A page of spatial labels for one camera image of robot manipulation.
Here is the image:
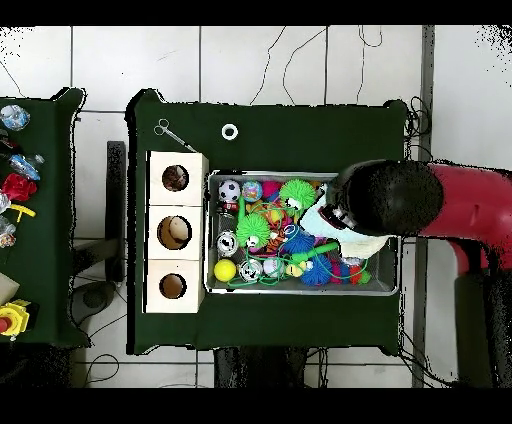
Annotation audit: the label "mint green knitted cloth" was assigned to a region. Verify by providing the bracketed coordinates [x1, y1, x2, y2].
[298, 195, 397, 246]

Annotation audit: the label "cream knitted cloth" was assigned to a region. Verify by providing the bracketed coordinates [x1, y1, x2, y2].
[339, 239, 391, 260]

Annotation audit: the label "wooden box with three holes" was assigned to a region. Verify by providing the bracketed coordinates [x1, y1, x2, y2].
[142, 150, 210, 314]

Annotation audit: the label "green spiky ball with eyes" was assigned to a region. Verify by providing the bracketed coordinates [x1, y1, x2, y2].
[278, 178, 317, 215]

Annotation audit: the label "blue spiky ball with eyes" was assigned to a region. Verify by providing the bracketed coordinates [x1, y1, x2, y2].
[298, 255, 334, 287]

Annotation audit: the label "green spiky rubber ball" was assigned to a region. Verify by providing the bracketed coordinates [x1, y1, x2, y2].
[235, 213, 272, 249]

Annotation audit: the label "colourful globe ball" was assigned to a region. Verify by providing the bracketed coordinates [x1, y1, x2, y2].
[241, 180, 264, 204]

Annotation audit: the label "black white toy soccer ball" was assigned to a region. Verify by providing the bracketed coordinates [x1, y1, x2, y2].
[218, 179, 242, 203]

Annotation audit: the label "silver soda can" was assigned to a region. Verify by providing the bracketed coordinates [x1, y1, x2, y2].
[216, 231, 240, 258]

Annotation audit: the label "yellow ball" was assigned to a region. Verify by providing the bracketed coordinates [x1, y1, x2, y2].
[214, 258, 238, 283]

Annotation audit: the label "metal scissors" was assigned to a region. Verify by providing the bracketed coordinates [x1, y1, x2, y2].
[153, 118, 199, 154]

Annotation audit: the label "crushed bottle with blue label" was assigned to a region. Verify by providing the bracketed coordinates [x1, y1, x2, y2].
[8, 153, 46, 182]

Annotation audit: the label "yellow plastic toy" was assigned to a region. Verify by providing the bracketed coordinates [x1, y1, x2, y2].
[8, 203, 37, 224]

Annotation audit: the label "red cloth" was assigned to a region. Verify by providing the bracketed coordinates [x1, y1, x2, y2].
[0, 172, 38, 202]

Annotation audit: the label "clear plastic packet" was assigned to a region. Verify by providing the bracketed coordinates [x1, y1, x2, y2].
[0, 215, 18, 249]

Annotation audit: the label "crushed clear plastic bottle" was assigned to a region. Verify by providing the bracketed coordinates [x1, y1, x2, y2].
[0, 104, 31, 132]

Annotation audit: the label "beige foam block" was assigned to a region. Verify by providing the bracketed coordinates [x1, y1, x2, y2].
[0, 272, 21, 307]

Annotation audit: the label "yellow emergency stop button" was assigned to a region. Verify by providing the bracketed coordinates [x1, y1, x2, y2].
[0, 299, 32, 339]

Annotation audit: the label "wire mesh bin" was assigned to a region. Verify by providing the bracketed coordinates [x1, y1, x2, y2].
[204, 170, 403, 297]

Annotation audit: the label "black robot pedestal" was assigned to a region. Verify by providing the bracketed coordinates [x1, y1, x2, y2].
[213, 346, 309, 388]

